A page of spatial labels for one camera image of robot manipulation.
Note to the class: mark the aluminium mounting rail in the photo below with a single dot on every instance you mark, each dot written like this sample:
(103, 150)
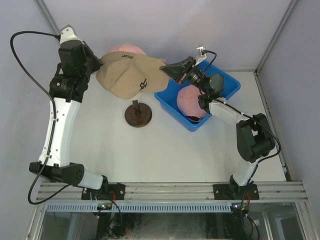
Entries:
(292, 191)

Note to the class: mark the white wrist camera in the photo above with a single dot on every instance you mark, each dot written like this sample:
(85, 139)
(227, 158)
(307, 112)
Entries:
(68, 33)
(201, 55)

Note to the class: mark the beige cap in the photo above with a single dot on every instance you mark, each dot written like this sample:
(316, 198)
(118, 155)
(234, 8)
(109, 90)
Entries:
(126, 74)

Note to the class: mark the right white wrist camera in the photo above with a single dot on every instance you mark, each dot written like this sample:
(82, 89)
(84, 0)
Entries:
(201, 55)

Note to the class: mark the pink baseball cap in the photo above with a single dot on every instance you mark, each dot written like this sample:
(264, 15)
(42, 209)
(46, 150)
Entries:
(128, 48)

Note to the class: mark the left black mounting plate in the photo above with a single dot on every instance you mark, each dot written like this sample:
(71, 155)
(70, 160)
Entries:
(115, 191)

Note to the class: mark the blue plastic bin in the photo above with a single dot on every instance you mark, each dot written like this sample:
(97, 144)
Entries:
(168, 97)

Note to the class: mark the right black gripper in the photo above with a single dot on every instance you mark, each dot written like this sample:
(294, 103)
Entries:
(182, 71)

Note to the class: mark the black mounting plate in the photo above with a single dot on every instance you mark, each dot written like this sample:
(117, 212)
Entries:
(222, 191)
(115, 191)

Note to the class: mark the perforated grey cable duct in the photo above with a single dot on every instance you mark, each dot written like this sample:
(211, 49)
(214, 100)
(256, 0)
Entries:
(139, 207)

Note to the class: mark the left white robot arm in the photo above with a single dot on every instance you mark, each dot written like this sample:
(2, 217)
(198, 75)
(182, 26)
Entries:
(66, 89)

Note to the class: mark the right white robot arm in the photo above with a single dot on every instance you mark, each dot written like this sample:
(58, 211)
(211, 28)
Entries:
(254, 138)

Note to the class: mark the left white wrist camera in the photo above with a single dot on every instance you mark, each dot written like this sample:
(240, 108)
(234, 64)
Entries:
(68, 33)

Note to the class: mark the dark round wooden stand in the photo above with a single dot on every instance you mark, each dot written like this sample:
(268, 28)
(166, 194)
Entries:
(138, 114)

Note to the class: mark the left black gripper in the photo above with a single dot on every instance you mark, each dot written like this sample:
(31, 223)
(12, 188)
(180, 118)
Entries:
(96, 65)

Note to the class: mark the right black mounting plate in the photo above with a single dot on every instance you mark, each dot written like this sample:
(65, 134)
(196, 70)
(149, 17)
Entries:
(222, 191)

